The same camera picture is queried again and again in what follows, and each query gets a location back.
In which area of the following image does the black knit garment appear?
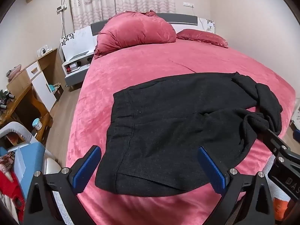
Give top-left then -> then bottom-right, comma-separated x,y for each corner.
95,71 -> 283,197

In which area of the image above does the orange item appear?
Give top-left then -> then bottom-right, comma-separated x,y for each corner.
273,198 -> 288,221

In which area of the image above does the hanging cable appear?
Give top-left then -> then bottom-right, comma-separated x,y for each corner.
61,0 -> 66,36

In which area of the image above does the white chair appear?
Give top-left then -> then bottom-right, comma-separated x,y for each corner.
0,121 -> 33,146

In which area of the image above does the white nightstand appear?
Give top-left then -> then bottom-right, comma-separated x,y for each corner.
61,56 -> 94,91

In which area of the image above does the large pink pillow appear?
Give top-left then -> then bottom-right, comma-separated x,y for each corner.
94,10 -> 177,58

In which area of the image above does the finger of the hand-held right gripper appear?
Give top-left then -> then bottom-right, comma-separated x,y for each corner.
256,128 -> 292,161

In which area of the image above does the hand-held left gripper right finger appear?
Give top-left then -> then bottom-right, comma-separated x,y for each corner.
197,146 -> 275,225

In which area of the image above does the bed with pink sheet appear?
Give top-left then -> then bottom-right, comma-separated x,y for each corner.
66,37 -> 297,225

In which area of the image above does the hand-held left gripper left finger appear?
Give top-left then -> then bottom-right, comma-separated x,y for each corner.
23,145 -> 102,225

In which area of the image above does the red clothing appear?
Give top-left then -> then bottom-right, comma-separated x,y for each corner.
0,169 -> 25,216

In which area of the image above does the ship print curtain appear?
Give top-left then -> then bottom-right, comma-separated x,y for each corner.
69,0 -> 176,32

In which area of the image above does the wooden desk with white doors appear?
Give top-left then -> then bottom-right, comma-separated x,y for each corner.
0,48 -> 61,146

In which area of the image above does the pink pouch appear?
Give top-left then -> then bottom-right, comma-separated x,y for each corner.
7,64 -> 23,79

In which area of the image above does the grey and white headboard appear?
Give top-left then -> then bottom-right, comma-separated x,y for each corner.
60,13 -> 215,59

